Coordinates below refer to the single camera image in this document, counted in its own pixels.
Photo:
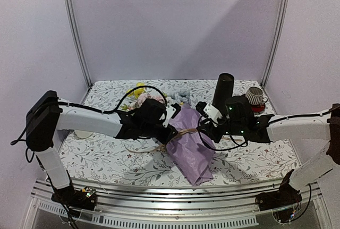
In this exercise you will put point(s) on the right aluminium frame post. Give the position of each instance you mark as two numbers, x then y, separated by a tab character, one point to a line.
274	45

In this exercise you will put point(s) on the flower bouquet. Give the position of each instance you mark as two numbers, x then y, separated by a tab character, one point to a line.
186	161

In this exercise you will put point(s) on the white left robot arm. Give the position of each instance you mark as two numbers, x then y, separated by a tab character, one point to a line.
49	114

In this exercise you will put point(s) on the red round saucer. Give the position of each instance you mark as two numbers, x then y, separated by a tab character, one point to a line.
258	108

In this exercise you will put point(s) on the left aluminium frame post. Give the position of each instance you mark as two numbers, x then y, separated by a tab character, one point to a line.
77	42

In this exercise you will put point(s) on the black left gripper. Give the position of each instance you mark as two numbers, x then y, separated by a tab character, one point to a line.
169	134

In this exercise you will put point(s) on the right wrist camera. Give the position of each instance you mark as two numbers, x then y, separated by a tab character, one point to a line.
208	111

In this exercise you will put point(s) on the striped ceramic cup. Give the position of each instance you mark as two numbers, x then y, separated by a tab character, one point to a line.
255	96

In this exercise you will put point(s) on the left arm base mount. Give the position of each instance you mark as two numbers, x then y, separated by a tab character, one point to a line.
85	198

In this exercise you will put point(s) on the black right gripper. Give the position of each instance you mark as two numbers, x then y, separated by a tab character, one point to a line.
211	132

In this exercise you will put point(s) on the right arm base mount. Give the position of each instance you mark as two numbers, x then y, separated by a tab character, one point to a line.
284	196

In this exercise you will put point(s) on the aluminium frame post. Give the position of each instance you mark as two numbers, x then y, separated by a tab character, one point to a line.
274	45
77	42

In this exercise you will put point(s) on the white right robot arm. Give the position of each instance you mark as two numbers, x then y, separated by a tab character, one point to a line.
322	125

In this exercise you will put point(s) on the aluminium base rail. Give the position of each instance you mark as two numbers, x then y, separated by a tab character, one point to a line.
222	206

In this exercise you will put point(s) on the tall black vase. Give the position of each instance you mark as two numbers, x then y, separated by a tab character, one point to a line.
223	90

